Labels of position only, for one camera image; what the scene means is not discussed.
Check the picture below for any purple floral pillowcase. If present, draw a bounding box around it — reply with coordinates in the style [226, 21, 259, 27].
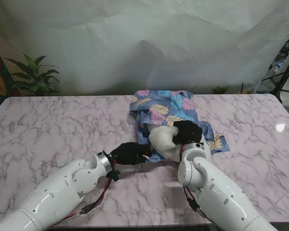
[129, 90, 231, 163]

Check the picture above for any black tripod stand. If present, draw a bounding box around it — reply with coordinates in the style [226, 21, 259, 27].
[261, 40, 289, 104]

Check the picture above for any red black arm cable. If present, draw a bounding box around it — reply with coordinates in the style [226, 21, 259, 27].
[179, 144, 211, 218]
[61, 161, 121, 221]

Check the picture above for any white backdrop sheet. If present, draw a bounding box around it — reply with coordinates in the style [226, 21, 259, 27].
[0, 0, 289, 97]

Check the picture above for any white pillow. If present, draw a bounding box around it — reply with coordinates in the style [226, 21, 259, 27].
[148, 126, 212, 162]

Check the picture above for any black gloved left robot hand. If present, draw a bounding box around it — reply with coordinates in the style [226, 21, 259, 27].
[110, 142, 152, 167]

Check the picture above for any red black left arm cable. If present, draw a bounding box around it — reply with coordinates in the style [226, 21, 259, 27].
[61, 161, 121, 221]

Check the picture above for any small orange pot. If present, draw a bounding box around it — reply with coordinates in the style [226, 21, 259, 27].
[241, 81, 255, 95]

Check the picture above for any large green leafy plant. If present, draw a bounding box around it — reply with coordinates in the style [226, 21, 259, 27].
[3, 52, 61, 96]

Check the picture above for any small green plant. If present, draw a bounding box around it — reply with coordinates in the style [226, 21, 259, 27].
[210, 85, 231, 95]

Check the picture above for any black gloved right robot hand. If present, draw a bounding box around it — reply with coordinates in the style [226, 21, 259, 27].
[172, 120, 203, 146]

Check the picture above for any red black right arm cable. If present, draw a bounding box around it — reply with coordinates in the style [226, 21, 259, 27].
[179, 144, 211, 218]

